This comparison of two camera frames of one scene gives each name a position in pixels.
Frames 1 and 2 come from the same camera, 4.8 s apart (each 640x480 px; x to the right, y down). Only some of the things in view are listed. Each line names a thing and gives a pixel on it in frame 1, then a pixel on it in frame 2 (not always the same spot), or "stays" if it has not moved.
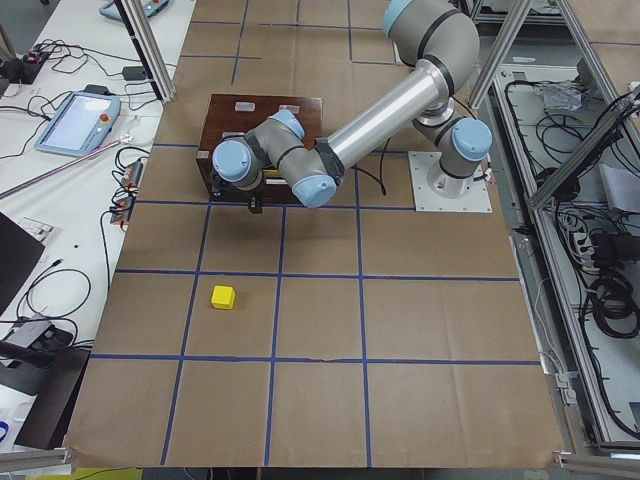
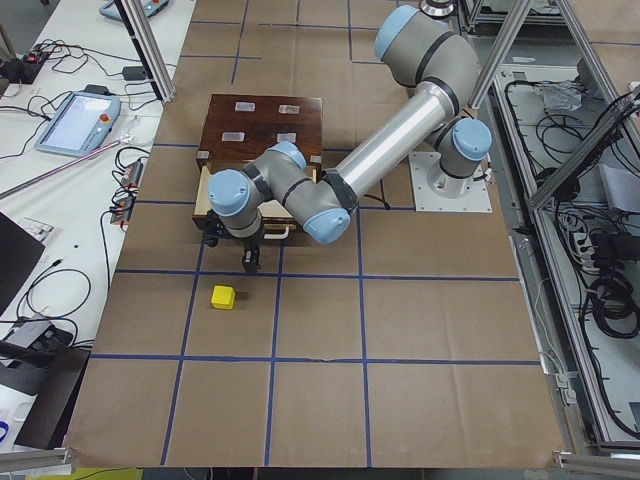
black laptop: x=20 y=254 stays
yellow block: x=223 y=297 stays
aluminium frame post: x=148 y=46 stays
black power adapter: x=134 y=73 stays
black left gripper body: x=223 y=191 -> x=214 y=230
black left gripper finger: x=255 y=205 -> x=255 y=253
